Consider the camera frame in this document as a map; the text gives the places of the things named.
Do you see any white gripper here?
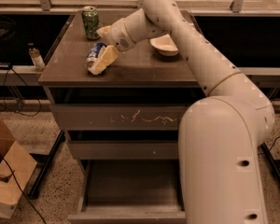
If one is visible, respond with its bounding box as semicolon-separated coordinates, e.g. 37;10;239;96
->
88;18;135;75

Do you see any blue pepsi can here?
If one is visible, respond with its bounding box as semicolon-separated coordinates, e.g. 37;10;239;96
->
85;42;106;68

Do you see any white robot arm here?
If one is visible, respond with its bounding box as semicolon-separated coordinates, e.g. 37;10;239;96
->
94;0;274;224

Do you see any green soda can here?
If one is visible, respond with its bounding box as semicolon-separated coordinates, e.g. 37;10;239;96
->
81;6;100;40

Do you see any top drawer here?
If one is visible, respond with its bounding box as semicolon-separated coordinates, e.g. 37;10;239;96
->
51;104;186;131

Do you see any middle drawer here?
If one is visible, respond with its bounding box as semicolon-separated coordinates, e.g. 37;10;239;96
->
67;141;178;160

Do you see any open bottom drawer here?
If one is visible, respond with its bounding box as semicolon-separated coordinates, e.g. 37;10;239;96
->
68;160;186;224

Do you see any white paper bowl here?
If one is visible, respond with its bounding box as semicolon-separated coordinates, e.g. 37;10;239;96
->
150;35;179;56

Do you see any small bottle on ledge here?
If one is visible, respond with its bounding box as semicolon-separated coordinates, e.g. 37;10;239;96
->
28;43;46;71

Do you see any black device on ledge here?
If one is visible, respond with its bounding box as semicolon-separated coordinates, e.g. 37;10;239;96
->
0;63;12;70

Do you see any cardboard box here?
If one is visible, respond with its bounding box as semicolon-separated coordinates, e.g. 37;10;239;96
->
0;120;37;218

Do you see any black left table leg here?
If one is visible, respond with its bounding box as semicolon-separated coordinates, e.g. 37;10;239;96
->
28;131;65;199

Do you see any black table leg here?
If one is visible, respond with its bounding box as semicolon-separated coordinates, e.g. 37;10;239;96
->
260;143;280;187
28;131;65;199

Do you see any black right table leg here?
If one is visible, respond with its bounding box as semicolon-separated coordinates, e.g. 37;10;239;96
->
260;143;280;187

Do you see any black cable at left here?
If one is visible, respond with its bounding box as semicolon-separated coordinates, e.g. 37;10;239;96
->
0;65;48;224

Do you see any black cable on floor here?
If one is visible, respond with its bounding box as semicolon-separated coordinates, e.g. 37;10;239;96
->
268;125;280;152

